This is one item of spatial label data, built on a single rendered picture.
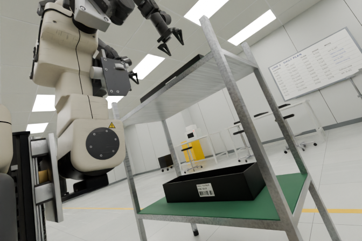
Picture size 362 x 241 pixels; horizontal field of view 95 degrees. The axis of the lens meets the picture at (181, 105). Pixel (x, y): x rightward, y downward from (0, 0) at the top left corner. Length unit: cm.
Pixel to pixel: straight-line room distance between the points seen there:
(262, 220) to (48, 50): 89
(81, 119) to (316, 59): 535
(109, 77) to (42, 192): 39
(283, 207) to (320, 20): 539
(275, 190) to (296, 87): 493
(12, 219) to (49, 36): 54
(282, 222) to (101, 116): 65
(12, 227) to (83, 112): 33
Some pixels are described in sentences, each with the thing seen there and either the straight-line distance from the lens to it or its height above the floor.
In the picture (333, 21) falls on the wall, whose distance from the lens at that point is 575.
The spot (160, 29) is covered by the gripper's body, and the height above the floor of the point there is 121.
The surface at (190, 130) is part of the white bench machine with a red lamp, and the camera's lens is 536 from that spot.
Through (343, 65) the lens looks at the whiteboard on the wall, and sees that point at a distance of 547.
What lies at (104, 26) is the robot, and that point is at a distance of 69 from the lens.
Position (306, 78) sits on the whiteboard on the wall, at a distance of 547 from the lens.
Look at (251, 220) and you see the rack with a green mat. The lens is 71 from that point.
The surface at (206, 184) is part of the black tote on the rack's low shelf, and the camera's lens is 94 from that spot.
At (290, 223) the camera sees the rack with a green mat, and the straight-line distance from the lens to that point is 66.
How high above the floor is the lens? 63
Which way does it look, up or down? 14 degrees up
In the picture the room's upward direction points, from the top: 18 degrees counter-clockwise
